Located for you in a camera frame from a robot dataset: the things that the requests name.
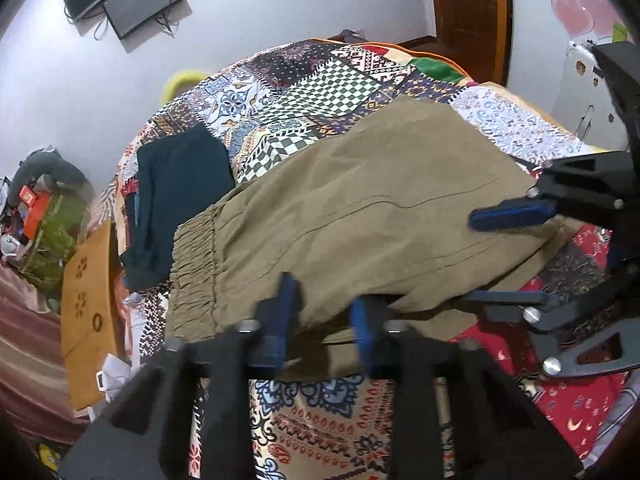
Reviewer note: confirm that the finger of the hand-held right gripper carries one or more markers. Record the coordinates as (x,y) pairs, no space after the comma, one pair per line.
(505,216)
(505,298)

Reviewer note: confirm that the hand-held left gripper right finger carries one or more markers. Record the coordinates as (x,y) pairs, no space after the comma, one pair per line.
(362,332)

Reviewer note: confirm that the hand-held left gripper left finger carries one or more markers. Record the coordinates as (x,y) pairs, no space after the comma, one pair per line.
(283,310)

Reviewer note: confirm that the olive green pants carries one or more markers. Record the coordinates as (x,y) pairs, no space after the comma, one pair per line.
(380,200)

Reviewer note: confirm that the white cabinet with stickers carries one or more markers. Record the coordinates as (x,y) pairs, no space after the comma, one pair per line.
(580,95)

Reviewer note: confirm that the dark teal folded garment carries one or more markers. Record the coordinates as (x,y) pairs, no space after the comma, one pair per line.
(175,195)

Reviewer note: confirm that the wooden door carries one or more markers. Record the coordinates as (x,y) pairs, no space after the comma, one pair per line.
(467,10)

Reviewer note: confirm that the white crumpled cloth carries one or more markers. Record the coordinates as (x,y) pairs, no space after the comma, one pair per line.
(114,375)

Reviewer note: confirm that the brown cardboard box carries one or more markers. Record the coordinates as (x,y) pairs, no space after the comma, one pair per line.
(90,300)

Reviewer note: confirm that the patchwork printed blanket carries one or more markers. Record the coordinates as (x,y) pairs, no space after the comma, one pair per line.
(320,85)

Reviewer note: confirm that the green patterned cloth bundle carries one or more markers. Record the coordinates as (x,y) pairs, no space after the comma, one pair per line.
(60,240)

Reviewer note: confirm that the yellow pillow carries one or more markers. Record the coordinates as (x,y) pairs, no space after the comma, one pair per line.
(175,84)

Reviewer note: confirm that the striped red rug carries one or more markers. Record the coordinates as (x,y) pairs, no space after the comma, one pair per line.
(30,350)

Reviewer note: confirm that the orange box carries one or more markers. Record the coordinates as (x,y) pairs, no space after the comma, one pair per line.
(36,212)

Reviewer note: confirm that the grey clothes pile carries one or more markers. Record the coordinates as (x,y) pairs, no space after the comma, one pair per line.
(55,167)

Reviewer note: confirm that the pink wall decoration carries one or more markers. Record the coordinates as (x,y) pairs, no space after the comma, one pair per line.
(570,2)

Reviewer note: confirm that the wall-mounted television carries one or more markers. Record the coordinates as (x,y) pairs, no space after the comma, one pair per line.
(140,0)

